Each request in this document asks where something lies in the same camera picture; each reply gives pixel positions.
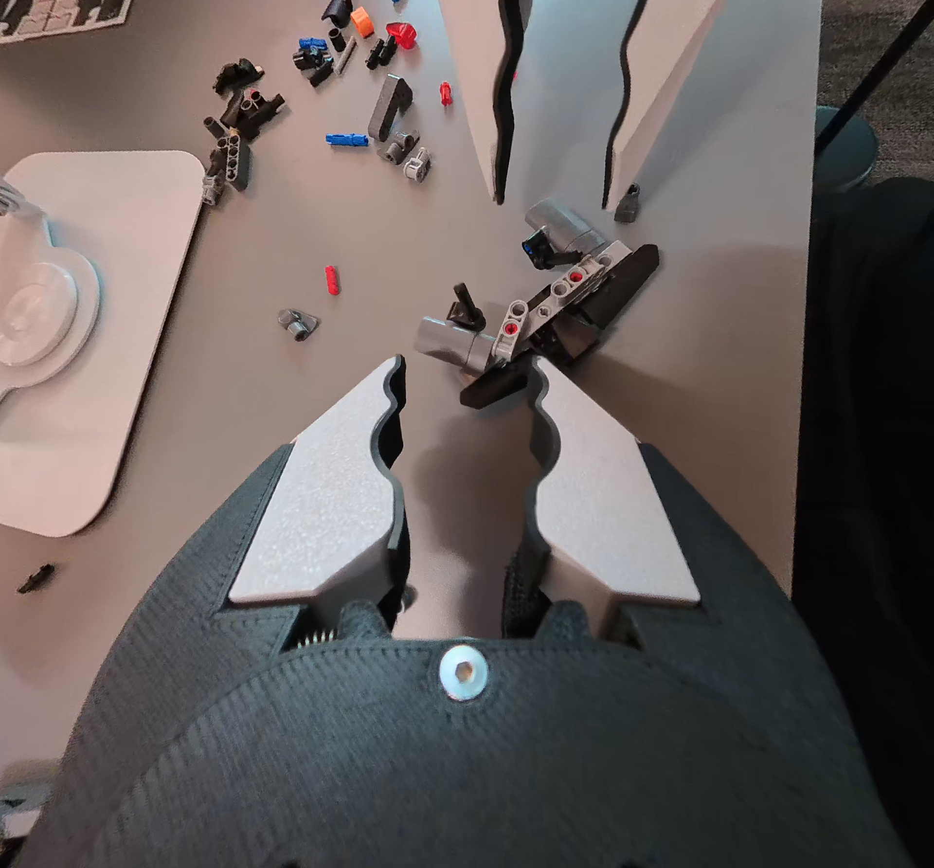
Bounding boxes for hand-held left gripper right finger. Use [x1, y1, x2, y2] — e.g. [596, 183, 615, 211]
[520, 357, 703, 608]

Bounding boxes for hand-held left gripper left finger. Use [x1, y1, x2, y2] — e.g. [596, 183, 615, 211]
[227, 354, 411, 606]

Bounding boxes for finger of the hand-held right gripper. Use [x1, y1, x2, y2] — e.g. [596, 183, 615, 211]
[440, 0, 541, 206]
[601, 0, 739, 212]

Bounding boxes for lego pieces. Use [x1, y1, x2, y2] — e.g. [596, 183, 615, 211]
[201, 0, 561, 206]

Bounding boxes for grey black lego assembly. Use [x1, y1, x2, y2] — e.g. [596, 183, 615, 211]
[414, 198, 661, 411]

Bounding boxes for black slanted pole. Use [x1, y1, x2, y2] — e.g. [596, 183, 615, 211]
[816, 3, 934, 157]

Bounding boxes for grey round floor base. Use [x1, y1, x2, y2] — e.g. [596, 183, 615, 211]
[813, 105, 880, 194]

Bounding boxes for tray of sorted parts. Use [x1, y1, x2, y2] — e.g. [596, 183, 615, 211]
[0, 759, 55, 843]

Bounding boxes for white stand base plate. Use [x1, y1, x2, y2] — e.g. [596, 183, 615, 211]
[0, 149, 207, 538]

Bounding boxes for pale stand bracket with disc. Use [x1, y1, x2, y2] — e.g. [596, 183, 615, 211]
[0, 210, 102, 405]

